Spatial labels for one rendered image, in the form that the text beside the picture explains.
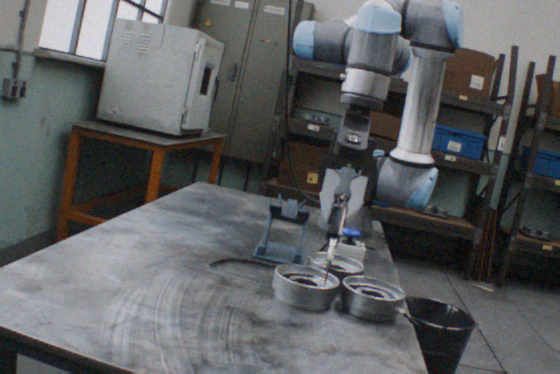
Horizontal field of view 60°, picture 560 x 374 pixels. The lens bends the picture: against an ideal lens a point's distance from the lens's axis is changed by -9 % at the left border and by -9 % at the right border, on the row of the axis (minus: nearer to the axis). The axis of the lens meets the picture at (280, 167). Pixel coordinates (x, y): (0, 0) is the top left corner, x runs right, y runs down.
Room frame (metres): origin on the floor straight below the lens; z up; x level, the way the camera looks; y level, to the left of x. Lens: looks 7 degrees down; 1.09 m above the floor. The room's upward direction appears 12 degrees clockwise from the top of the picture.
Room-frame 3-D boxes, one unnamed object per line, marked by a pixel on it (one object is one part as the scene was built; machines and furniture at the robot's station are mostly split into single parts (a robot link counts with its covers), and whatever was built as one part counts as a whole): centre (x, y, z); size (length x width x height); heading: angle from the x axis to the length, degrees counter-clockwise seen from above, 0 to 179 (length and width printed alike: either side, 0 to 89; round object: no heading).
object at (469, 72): (4.40, -1.36, 1.70); 0.56 x 0.36 x 0.39; 79
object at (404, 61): (0.97, -0.14, 1.23); 0.11 x 0.11 x 0.08; 66
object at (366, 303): (0.81, -0.19, 0.82); 0.10 x 0.10 x 0.04
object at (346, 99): (0.88, -0.11, 1.07); 0.09 x 0.08 x 0.12; 176
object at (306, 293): (0.81, -0.08, 0.82); 0.10 x 0.10 x 0.04
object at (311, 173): (4.51, -0.19, 0.64); 0.49 x 0.40 x 0.37; 89
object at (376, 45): (0.87, -0.11, 1.23); 0.09 x 0.08 x 0.11; 156
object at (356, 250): (1.07, -0.17, 0.82); 0.08 x 0.07 x 0.05; 174
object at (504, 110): (4.48, -0.83, 1.00); 1.92 x 0.57 x 2.00; 84
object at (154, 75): (3.31, 0.82, 1.10); 0.62 x 0.61 x 0.65; 174
